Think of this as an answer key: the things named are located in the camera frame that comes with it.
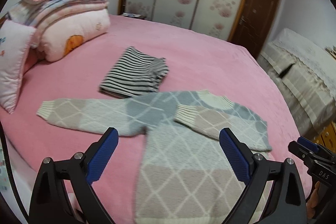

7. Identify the beige lace covered furniture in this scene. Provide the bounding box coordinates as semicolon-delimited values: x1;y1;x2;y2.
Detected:
257;28;335;138

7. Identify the grey beige diamond sweater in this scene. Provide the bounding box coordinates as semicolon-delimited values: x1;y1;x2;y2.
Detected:
37;90;272;223

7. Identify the pink white pillow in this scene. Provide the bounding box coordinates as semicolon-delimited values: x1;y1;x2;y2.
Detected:
0;19;35;114

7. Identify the brown wooden door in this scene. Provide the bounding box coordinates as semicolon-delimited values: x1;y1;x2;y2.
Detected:
230;0;279;58

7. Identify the yellow wooden drawer cabinet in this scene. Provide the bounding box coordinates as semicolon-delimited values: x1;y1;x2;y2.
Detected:
313;122;336;153

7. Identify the black cable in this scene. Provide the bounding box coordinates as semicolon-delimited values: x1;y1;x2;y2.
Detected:
0;121;30;219

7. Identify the right hand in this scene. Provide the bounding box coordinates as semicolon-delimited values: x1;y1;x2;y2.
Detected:
306;181;320;218

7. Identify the black white striped garment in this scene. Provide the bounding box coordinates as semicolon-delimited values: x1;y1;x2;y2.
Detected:
99;47;169;98

